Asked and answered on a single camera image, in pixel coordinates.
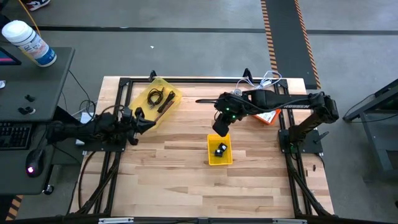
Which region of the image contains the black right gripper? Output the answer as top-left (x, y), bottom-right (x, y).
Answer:
top-left (212, 91), bottom-right (250, 138)

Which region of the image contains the black aluminium rig frame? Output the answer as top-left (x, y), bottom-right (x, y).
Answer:
top-left (68, 67), bottom-right (336, 224)

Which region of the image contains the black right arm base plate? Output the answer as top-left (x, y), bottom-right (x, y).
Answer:
top-left (278, 128), bottom-right (325, 154)

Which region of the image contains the translucent yellow plastic bin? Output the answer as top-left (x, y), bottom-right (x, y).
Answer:
top-left (128, 77), bottom-right (183, 131)

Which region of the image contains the person's shoe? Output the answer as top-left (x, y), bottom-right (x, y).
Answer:
top-left (24, 0), bottom-right (50, 12)

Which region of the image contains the black striped floor cable cover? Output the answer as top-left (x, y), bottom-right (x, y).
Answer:
top-left (260, 0), bottom-right (322, 90)

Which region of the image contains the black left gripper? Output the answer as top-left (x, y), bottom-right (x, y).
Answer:
top-left (122, 106), bottom-right (157, 146)

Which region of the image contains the dark grey desk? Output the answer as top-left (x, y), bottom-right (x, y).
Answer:
top-left (0, 46), bottom-right (76, 195)

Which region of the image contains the silver mounting bracket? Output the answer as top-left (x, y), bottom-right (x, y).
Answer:
top-left (272, 218), bottom-right (308, 224)
top-left (98, 217), bottom-right (135, 224)

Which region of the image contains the yellow perforated plastic basket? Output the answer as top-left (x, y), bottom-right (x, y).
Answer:
top-left (206, 133), bottom-right (234, 166)

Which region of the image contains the orange perforated plastic basket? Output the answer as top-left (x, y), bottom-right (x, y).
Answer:
top-left (251, 108), bottom-right (282, 126)

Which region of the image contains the white loose cable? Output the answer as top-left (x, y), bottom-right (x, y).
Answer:
top-left (231, 70), bottom-right (283, 96)

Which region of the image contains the black keyboard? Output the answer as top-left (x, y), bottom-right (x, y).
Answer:
top-left (0, 120), bottom-right (34, 151)

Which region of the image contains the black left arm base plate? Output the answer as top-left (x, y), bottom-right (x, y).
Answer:
top-left (75, 138), bottom-right (129, 153)

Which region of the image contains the black computer mouse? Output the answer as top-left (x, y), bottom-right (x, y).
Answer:
top-left (25, 148), bottom-right (45, 179)

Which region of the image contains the desk monitor corner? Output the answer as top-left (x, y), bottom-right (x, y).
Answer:
top-left (0, 46), bottom-right (22, 67)

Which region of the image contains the black desk cable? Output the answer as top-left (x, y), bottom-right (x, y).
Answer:
top-left (67, 69), bottom-right (98, 116)

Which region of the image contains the white wipes canister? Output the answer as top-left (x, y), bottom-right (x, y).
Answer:
top-left (1, 19), bottom-right (58, 68)

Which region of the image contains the yellow hanging cable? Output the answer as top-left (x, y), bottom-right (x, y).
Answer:
top-left (17, 0), bottom-right (42, 35)

